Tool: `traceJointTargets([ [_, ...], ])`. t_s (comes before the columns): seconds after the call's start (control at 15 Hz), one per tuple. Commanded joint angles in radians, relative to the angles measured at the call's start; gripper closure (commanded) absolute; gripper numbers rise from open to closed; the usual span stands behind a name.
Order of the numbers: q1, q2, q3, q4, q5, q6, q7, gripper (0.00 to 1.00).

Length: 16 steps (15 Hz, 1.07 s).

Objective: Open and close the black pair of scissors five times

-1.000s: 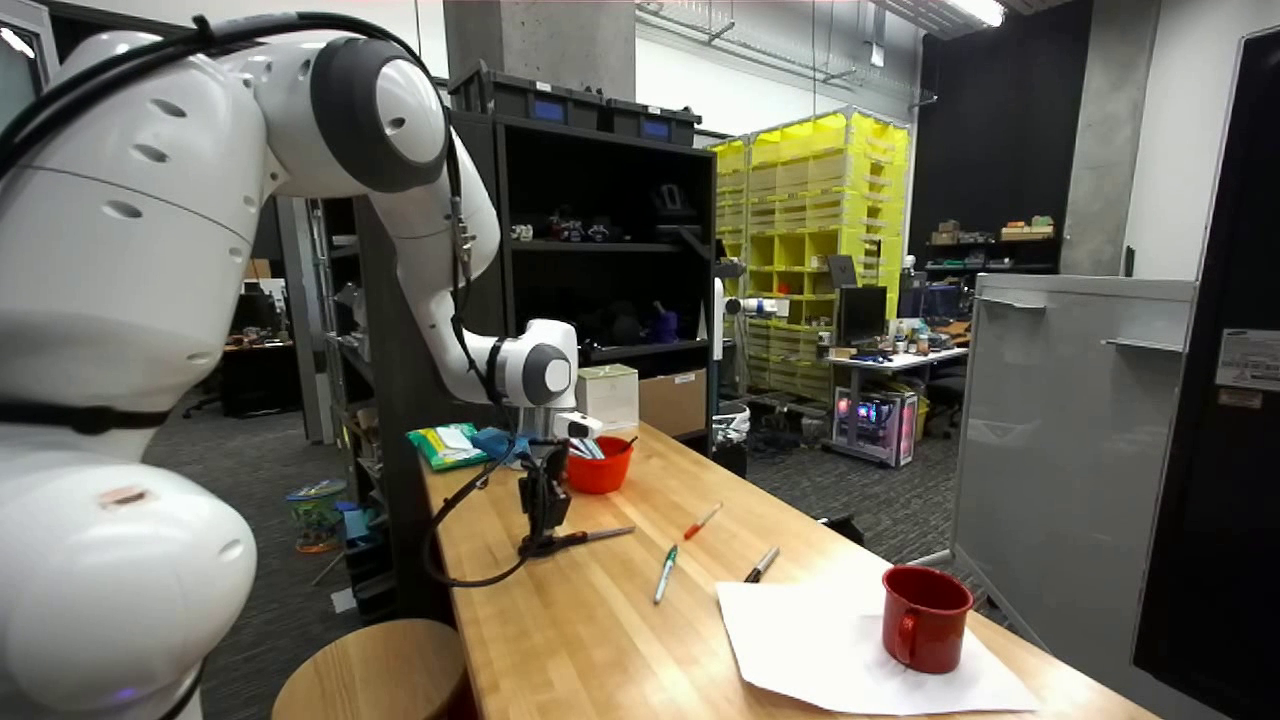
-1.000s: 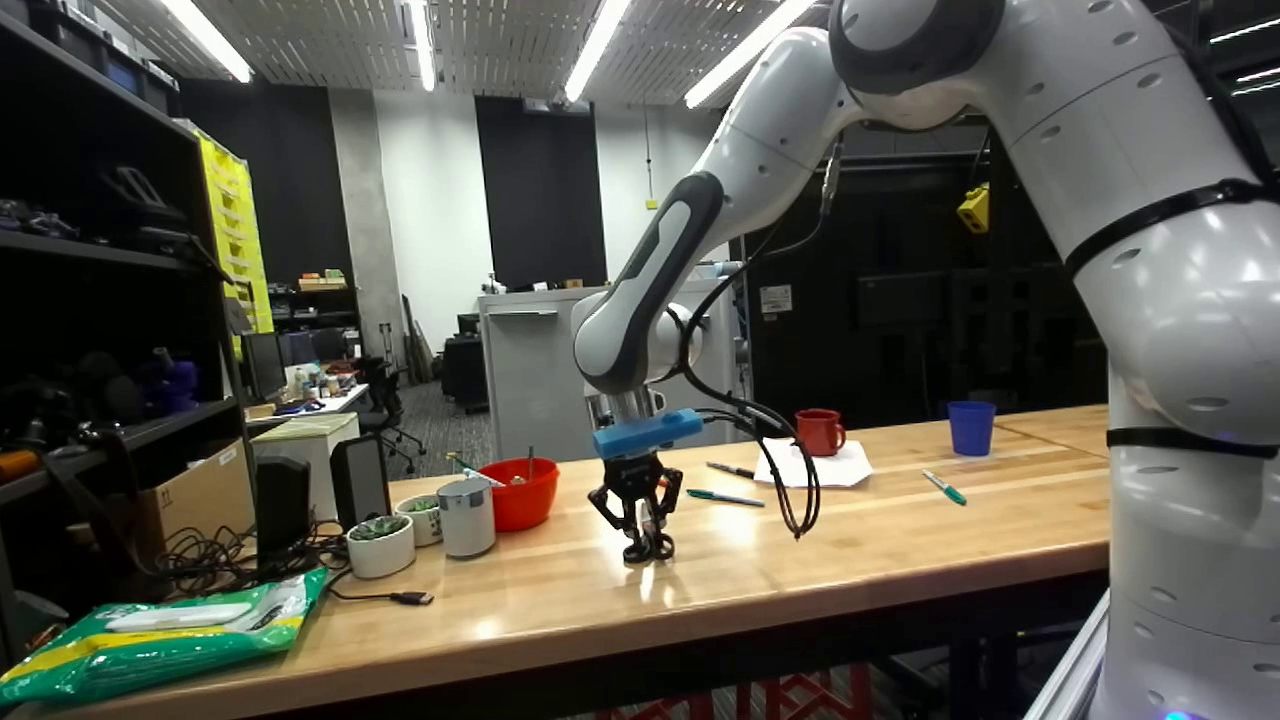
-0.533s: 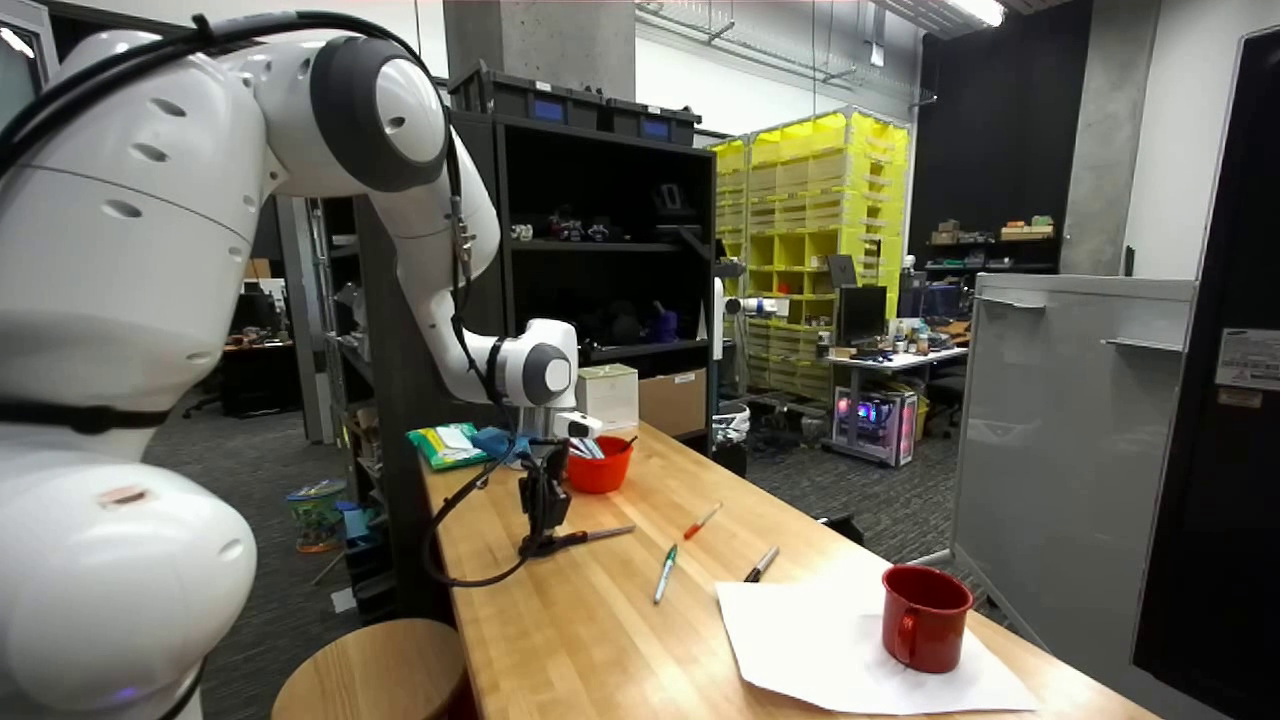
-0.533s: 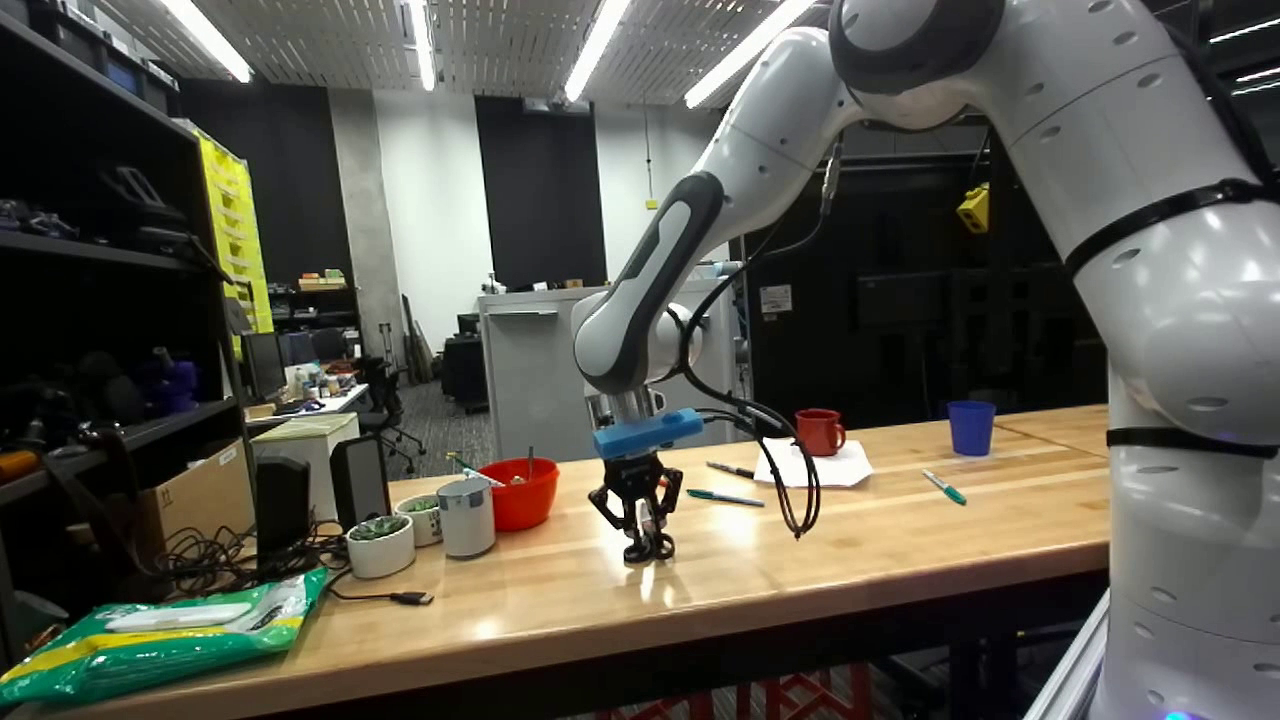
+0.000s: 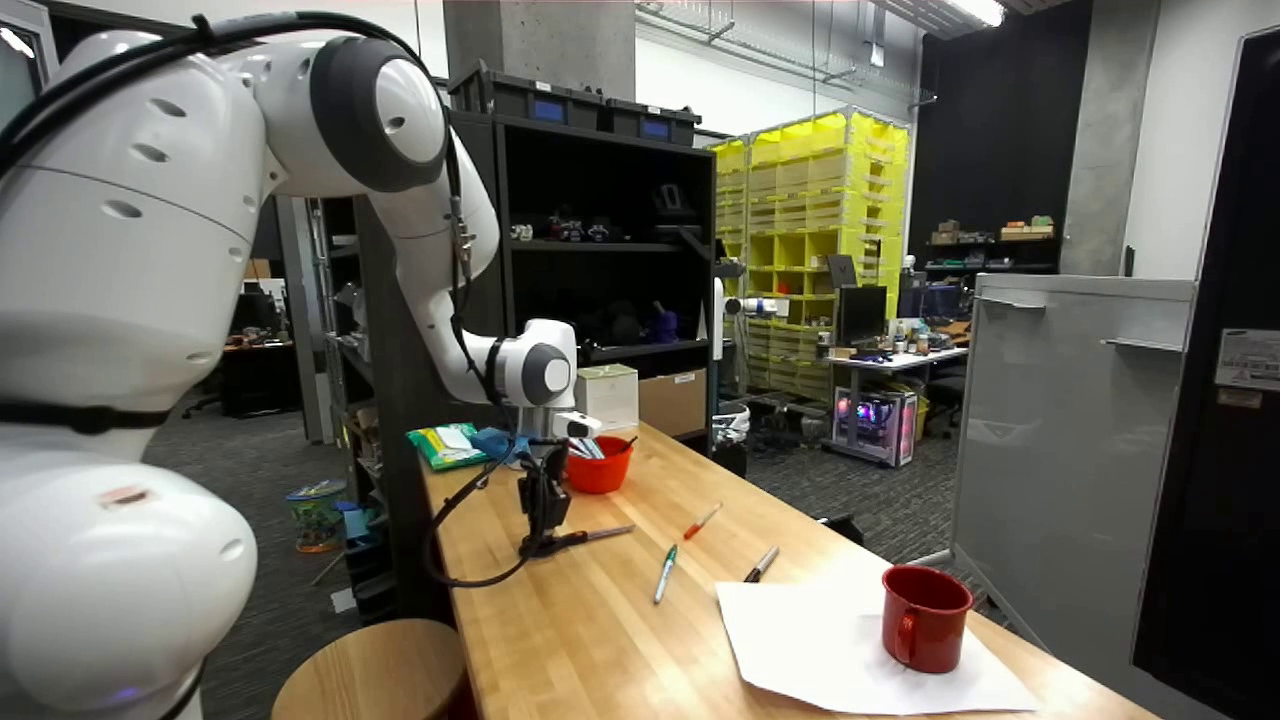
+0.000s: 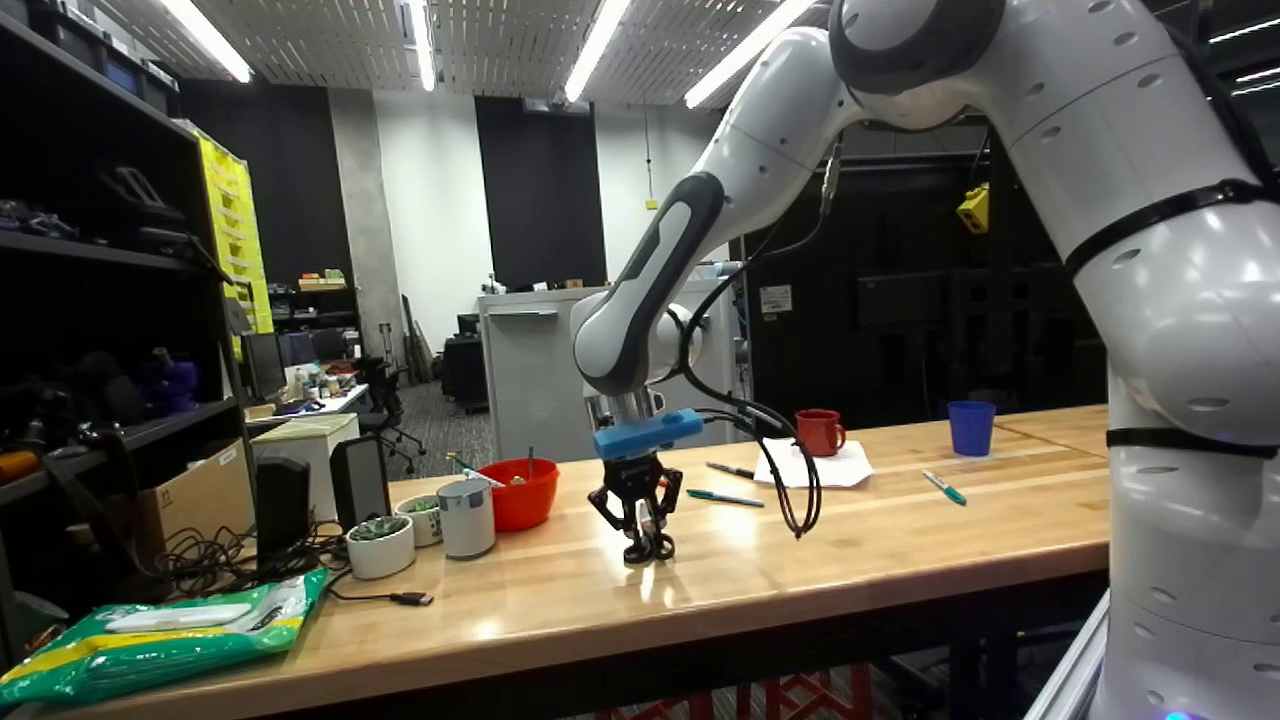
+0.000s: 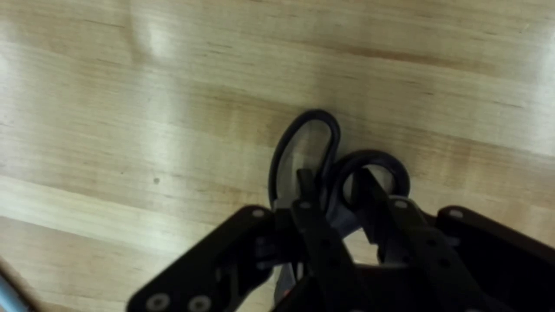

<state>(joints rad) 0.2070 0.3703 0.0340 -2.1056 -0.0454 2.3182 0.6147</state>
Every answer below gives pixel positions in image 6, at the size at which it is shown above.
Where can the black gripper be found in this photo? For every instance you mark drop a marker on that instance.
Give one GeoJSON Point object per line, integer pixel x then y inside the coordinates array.
{"type": "Point", "coordinates": [628, 483]}

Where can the black scissors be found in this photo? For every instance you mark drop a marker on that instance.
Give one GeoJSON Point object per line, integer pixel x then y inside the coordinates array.
{"type": "Point", "coordinates": [651, 541]}

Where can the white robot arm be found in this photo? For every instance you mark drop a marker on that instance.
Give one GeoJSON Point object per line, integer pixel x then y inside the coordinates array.
{"type": "Point", "coordinates": [1171, 239]}

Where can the red bowl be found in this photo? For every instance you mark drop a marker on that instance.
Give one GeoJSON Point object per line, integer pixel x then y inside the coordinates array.
{"type": "Point", "coordinates": [520, 488]}

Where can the black marker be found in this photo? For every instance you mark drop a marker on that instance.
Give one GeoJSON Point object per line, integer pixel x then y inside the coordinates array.
{"type": "Point", "coordinates": [728, 469]}

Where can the grey metal cabinet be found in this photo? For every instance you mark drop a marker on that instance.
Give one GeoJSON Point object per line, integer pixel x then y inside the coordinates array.
{"type": "Point", "coordinates": [536, 396]}

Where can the white cylindrical cup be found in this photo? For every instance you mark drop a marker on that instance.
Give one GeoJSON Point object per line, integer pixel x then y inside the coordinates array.
{"type": "Point", "coordinates": [465, 518]}

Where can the red mug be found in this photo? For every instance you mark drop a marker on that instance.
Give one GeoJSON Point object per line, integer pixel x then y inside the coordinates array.
{"type": "Point", "coordinates": [823, 430]}

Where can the small white bowl behind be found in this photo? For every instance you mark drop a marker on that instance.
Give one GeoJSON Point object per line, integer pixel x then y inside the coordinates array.
{"type": "Point", "coordinates": [425, 521]}

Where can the white paper sheet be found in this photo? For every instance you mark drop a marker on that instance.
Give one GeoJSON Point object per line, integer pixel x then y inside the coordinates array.
{"type": "Point", "coordinates": [786, 460]}

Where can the white bowl with green contents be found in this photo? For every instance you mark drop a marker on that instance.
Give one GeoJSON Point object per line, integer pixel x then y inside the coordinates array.
{"type": "Point", "coordinates": [381, 546]}

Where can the black speaker box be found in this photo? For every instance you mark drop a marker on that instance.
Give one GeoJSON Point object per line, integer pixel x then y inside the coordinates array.
{"type": "Point", "coordinates": [356, 483]}

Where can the green marker right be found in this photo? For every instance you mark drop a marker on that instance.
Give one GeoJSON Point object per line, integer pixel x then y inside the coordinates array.
{"type": "Point", "coordinates": [945, 488]}

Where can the blue cup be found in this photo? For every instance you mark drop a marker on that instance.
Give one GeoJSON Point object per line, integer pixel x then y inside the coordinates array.
{"type": "Point", "coordinates": [970, 427]}

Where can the cardboard box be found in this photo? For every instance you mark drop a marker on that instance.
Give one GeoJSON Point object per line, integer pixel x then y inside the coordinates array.
{"type": "Point", "coordinates": [208, 493]}

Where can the green wipes package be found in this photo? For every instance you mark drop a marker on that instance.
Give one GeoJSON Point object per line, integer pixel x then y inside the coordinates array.
{"type": "Point", "coordinates": [124, 648]}

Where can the black shelving unit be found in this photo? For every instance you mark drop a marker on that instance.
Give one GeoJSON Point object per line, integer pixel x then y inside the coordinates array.
{"type": "Point", "coordinates": [112, 340]}

